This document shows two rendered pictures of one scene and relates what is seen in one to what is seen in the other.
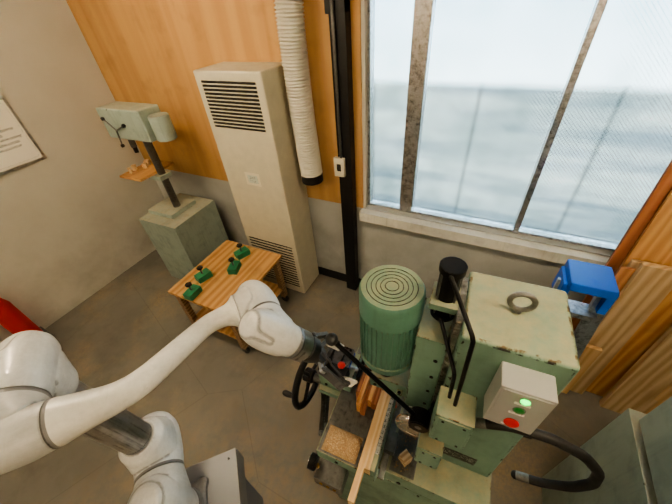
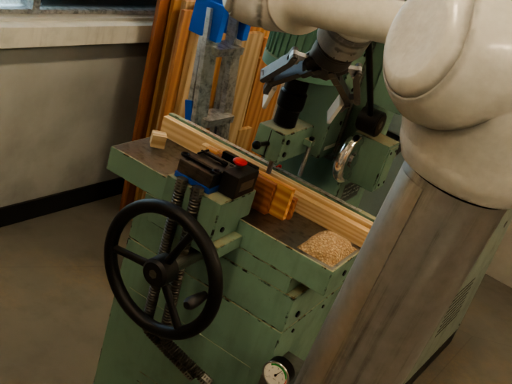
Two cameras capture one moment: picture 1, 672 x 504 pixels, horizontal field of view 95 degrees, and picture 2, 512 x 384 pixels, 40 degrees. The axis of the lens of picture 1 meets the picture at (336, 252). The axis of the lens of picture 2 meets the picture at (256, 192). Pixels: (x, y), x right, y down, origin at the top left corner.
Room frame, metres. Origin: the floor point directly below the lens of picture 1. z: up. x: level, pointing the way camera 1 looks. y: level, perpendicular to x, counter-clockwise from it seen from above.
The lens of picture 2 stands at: (0.59, 1.36, 1.57)
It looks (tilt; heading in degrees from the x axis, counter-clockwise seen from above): 24 degrees down; 269
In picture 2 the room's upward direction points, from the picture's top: 18 degrees clockwise
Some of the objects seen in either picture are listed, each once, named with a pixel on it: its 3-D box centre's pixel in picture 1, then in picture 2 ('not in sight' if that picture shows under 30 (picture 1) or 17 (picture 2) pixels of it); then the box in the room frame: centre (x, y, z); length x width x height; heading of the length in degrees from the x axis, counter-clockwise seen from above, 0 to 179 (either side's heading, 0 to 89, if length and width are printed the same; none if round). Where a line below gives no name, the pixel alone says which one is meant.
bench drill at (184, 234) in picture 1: (175, 201); not in sight; (2.45, 1.37, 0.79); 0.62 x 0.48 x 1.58; 62
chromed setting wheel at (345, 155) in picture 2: (414, 426); (349, 158); (0.38, -0.20, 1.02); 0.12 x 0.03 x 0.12; 64
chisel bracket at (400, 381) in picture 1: (391, 379); (283, 141); (0.54, -0.16, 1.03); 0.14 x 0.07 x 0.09; 64
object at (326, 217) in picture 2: (377, 413); (297, 202); (0.47, -0.10, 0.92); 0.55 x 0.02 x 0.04; 154
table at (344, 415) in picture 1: (360, 381); (224, 209); (0.62, -0.05, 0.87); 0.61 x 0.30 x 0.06; 154
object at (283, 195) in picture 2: (367, 382); (251, 184); (0.58, -0.07, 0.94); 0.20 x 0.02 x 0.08; 154
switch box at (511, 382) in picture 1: (516, 399); not in sight; (0.28, -0.36, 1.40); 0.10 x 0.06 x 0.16; 64
